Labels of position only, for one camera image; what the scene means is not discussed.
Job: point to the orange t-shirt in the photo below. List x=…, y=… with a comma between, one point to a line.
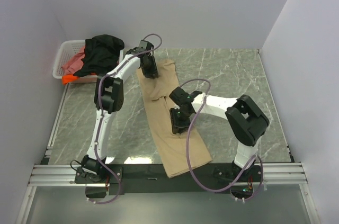
x=69, y=78

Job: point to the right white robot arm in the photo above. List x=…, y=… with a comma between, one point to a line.
x=246, y=119

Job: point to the aluminium rail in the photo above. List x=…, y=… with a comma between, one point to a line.
x=63, y=175

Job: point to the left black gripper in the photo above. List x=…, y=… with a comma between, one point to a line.
x=153, y=71

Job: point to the white plastic basket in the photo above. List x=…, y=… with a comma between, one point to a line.
x=66, y=51

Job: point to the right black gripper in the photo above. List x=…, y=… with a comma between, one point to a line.
x=183, y=126

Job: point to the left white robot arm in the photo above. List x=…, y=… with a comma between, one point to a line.
x=109, y=98

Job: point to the pink t-shirt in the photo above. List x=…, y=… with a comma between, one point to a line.
x=75, y=63

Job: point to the beige t-shirt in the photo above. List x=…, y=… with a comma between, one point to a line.
x=157, y=103

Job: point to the black t-shirt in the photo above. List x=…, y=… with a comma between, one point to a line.
x=102, y=53

